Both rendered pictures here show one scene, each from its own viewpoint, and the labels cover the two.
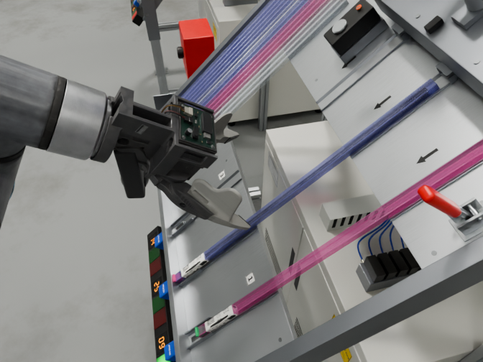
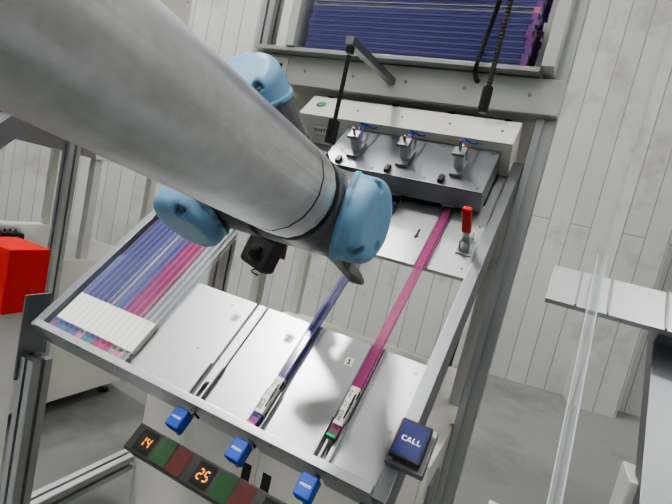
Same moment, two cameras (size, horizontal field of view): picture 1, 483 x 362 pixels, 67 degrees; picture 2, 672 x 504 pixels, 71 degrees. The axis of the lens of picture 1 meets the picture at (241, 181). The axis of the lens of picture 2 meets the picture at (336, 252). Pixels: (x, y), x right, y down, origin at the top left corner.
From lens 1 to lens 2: 64 cm
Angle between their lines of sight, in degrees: 60
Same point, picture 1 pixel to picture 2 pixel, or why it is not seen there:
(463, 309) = not seen: hidden behind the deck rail
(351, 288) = not seen: hidden behind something
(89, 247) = not seen: outside the picture
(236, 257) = (318, 359)
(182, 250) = (229, 404)
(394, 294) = (465, 291)
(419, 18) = (374, 168)
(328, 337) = (451, 336)
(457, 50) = (409, 175)
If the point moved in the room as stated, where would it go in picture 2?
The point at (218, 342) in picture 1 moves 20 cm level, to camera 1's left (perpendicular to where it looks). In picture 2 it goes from (359, 428) to (247, 476)
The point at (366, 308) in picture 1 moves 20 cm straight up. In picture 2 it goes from (457, 307) to (490, 182)
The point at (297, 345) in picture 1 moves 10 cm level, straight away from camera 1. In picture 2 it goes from (436, 358) to (397, 334)
